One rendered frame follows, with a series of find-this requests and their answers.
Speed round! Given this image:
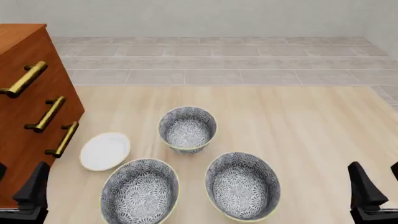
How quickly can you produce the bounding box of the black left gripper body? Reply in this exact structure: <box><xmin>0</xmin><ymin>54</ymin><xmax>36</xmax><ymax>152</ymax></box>
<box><xmin>0</xmin><ymin>204</ymin><xmax>49</xmax><ymax>224</ymax></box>

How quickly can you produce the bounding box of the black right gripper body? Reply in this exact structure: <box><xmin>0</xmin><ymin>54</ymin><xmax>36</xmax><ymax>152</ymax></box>
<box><xmin>352</xmin><ymin>205</ymin><xmax>398</xmax><ymax>224</ymax></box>

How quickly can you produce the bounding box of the wooden cabinet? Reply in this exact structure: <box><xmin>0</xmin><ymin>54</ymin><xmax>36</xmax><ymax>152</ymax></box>
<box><xmin>0</xmin><ymin>22</ymin><xmax>86</xmax><ymax>209</ymax></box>

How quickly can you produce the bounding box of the small patterned grey bowl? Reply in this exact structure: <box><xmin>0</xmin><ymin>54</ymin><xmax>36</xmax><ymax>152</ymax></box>
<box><xmin>158</xmin><ymin>106</ymin><xmax>218</xmax><ymax>156</ymax></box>

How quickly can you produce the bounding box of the white plate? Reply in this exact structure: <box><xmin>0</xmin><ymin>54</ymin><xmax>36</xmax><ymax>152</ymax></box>
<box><xmin>80</xmin><ymin>131</ymin><xmax>132</xmax><ymax>172</ymax></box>

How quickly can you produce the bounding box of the long brass drawer handle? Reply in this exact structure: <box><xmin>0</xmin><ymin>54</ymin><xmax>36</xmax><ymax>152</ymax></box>
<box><xmin>0</xmin><ymin>60</ymin><xmax>49</xmax><ymax>99</ymax></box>

